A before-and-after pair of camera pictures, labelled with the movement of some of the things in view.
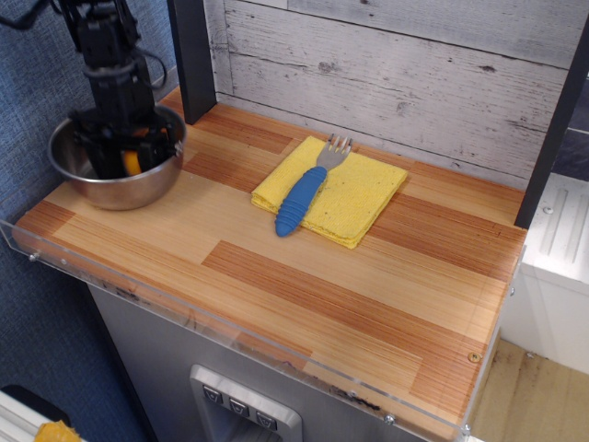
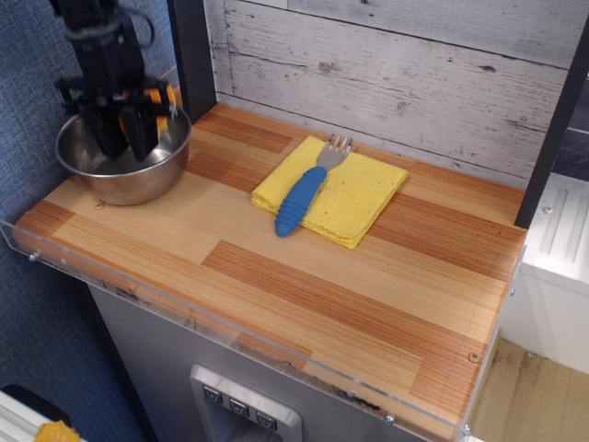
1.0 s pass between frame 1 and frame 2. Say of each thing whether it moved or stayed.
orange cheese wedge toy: moved
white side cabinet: stayed
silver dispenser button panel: stayed
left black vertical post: stayed
